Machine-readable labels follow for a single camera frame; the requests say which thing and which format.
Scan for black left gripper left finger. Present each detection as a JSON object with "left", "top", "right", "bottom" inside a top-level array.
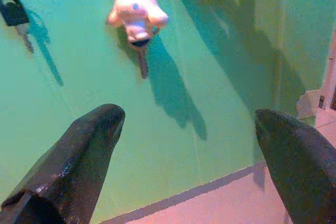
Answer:
[{"left": 0, "top": 103, "right": 126, "bottom": 224}]

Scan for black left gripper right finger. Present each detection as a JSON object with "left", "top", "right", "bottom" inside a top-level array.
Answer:
[{"left": 255, "top": 108, "right": 336, "bottom": 224}]

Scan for keys with white plush keychain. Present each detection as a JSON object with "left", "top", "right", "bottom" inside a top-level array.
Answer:
[{"left": 107, "top": 0, "right": 169, "bottom": 80}]

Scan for black-headed key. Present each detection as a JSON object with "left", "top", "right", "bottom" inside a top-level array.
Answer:
[{"left": 0, "top": 0, "right": 35, "bottom": 54}]

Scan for white door frame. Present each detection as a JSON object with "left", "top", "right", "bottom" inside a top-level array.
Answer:
[{"left": 319, "top": 23, "right": 336, "bottom": 111}]

